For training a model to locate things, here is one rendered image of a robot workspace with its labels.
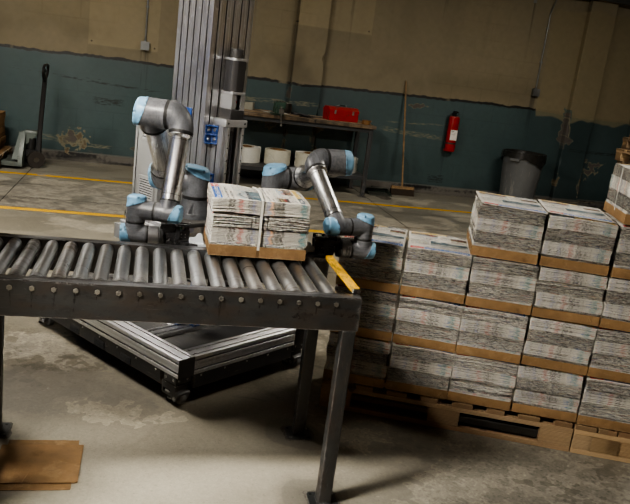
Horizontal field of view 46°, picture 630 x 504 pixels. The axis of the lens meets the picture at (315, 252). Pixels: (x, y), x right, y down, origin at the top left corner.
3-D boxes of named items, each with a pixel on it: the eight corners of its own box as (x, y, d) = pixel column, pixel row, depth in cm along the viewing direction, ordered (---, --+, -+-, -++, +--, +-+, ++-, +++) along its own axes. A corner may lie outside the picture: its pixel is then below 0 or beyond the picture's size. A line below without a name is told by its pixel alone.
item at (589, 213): (536, 200, 350) (536, 198, 350) (598, 209, 346) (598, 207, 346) (547, 213, 315) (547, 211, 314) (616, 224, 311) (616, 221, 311)
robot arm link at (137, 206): (158, 195, 292) (156, 222, 294) (130, 191, 292) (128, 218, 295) (152, 199, 284) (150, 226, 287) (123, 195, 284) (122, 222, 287)
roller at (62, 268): (77, 253, 278) (78, 240, 277) (63, 293, 234) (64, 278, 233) (64, 252, 277) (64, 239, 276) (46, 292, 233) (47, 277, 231)
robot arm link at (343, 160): (279, 168, 375) (328, 145, 326) (306, 170, 381) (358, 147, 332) (280, 192, 374) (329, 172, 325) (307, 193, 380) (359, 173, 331)
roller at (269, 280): (267, 261, 294) (262, 251, 293) (287, 300, 250) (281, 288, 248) (256, 267, 294) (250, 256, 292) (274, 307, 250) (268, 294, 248)
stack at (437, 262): (328, 374, 385) (350, 219, 364) (555, 415, 371) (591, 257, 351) (317, 405, 348) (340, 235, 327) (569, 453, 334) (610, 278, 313)
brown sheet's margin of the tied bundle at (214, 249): (240, 238, 308) (242, 228, 307) (249, 257, 281) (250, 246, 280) (202, 235, 304) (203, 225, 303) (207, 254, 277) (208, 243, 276)
